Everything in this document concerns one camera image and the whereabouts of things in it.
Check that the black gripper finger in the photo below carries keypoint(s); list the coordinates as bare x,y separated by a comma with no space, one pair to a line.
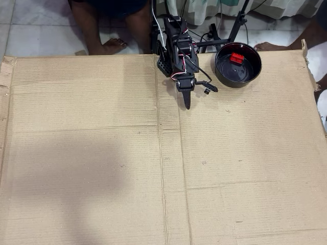
185,98
189,98

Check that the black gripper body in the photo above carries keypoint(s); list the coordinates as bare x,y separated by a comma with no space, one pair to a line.
185,84

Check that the red lego block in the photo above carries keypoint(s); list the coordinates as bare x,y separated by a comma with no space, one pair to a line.
236,58

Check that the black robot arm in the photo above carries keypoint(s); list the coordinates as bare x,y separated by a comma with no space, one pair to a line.
180,43

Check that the black round bowl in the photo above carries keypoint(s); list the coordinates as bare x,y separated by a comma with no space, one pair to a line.
237,72

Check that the bare leg with foot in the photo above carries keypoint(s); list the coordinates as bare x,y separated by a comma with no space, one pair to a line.
299,38
140,30
94,30

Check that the black tripod stand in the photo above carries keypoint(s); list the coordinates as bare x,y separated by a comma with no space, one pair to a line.
236,25

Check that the brown corrugated cardboard sheet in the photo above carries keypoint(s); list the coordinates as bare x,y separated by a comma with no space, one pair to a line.
102,153

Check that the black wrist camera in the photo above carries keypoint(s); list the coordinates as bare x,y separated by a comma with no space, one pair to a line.
210,87

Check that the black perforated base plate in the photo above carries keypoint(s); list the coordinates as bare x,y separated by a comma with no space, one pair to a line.
164,65

